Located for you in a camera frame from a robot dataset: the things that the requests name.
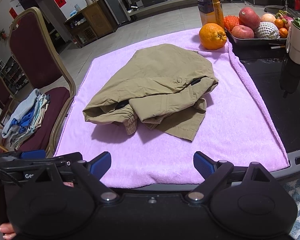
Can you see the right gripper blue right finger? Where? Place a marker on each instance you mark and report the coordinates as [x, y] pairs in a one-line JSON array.
[[215, 174]]

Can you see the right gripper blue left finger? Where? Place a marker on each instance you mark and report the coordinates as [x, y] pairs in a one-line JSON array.
[[90, 173]]

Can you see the khaki pants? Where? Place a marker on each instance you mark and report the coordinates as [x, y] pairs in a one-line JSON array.
[[162, 86]]

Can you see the stacked folded clothes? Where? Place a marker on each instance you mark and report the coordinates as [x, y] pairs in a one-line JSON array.
[[26, 119]]

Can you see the person left hand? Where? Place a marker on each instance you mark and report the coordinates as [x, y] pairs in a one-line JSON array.
[[8, 231]]

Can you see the pink purple towel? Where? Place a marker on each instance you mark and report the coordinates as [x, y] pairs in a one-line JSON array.
[[237, 126]]

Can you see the maroon gold chair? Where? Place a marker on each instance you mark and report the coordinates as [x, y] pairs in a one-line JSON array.
[[32, 48]]

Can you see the black fruit tray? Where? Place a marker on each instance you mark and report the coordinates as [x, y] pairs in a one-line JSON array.
[[253, 42]]

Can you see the large orange fruit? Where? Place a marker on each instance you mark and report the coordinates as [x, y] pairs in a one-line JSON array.
[[212, 36]]

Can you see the lower red apple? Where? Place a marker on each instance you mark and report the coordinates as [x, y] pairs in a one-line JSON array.
[[242, 32]]

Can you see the red apple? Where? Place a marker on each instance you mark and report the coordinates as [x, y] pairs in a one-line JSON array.
[[249, 18], [242, 32]]

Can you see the brown wooden cabinet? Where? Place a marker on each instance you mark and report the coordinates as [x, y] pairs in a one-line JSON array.
[[91, 23]]

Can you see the orange net wrapped fruit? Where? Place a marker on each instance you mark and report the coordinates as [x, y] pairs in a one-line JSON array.
[[230, 22]]

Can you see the white net wrapped fruit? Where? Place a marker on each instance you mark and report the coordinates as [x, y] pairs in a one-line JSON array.
[[267, 30]]

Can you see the small tangerine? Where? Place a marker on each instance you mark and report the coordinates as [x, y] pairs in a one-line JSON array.
[[279, 23], [283, 32]]

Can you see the upper red apple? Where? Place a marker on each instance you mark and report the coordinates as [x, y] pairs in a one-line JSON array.
[[249, 18]]

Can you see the white cup green lid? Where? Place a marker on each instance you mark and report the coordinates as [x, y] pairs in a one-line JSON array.
[[293, 41]]

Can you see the pale peach fruit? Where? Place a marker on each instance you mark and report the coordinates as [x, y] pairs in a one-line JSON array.
[[267, 17]]

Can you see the orange juice bottle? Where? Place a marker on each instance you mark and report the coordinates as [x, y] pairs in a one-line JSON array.
[[211, 12]]

